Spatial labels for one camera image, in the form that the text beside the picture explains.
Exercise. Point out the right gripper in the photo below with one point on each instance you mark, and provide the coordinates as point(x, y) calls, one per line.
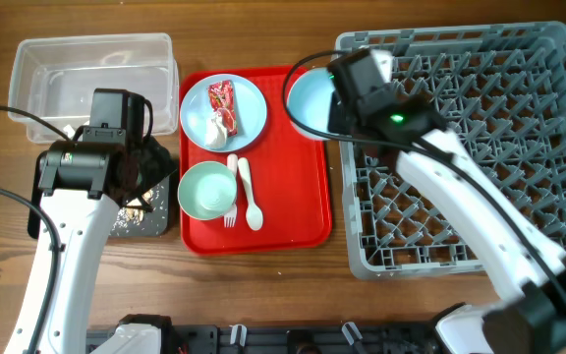
point(332, 121)

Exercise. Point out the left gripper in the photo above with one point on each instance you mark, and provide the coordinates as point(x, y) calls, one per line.
point(157, 163)

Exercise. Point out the rice and food scraps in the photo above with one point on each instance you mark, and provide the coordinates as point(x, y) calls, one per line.
point(134, 213)

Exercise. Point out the light blue bowl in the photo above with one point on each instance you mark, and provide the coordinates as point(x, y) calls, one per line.
point(309, 99)

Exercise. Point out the mint green bowl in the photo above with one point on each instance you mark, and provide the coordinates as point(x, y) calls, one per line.
point(207, 190)

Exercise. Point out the pink plastic fork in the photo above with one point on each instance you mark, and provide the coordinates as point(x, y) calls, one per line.
point(231, 215)

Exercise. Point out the cream plastic spoon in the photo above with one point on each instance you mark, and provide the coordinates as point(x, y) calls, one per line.
point(254, 214)

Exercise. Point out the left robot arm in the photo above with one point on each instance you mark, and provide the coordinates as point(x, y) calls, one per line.
point(83, 182)

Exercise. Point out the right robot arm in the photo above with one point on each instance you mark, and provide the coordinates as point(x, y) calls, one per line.
point(527, 269)

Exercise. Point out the grey dishwasher rack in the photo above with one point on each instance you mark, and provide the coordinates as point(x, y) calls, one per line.
point(502, 89)

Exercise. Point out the black plastic tray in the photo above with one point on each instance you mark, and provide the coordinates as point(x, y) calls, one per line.
point(156, 223)

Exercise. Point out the crumpled white napkin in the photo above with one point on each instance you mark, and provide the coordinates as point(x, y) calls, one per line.
point(216, 134)

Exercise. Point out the red serving tray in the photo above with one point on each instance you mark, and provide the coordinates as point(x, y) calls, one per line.
point(290, 181)

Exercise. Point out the red snack wrapper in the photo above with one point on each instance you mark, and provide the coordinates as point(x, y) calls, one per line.
point(222, 100)

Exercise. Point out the light blue plate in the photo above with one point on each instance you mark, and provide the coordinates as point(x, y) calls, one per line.
point(250, 107)

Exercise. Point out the clear plastic storage bin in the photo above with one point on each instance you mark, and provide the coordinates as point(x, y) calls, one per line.
point(54, 78)

